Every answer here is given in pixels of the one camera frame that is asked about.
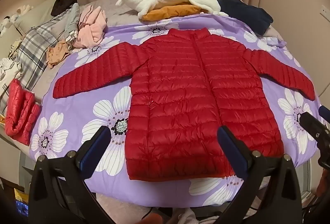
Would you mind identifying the beige pillow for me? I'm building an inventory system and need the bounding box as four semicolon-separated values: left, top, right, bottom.
14;0;61;31
0;24;24;65

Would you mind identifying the pink garment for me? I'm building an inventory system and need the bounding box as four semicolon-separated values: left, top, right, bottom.
73;5;107;48

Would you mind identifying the navy garment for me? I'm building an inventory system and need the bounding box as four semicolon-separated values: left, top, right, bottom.
217;0;274;35

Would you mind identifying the purple floral blanket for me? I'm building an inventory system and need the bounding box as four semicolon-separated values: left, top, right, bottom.
29;14;328;210

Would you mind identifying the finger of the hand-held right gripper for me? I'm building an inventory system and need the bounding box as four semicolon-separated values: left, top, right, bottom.
318;105;330;119
299;111;330;142

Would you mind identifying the black garment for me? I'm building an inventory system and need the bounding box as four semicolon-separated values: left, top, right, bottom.
51;0;78;15

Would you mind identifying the white printed garment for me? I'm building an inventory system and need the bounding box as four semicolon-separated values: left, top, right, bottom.
0;58;24;101

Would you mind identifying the small folded red puffer jacket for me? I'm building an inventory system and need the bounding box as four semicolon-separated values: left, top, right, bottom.
5;78;41;146

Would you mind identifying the grey garment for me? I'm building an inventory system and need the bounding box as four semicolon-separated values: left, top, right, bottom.
50;3;80;44

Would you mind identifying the tan garment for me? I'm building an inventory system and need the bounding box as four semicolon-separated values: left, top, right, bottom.
46;40;73;69

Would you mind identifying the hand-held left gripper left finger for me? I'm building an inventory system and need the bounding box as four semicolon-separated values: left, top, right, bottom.
28;125;112;224

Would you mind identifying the plaid pillow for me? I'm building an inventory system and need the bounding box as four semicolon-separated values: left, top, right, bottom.
15;14;67;90

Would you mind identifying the colourful patterned cloth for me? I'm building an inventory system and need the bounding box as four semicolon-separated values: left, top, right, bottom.
9;38;24;58

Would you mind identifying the white and black plush toy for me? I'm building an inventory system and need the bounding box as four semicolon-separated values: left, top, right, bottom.
0;16;18;34

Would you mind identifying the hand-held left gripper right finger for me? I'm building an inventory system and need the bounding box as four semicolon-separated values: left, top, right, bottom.
217;126;302;224

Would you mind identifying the large red puffer jacket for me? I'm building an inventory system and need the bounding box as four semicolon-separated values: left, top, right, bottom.
53;28;316;183

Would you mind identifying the orange garment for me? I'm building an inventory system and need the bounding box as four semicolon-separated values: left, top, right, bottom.
141;4;204;21

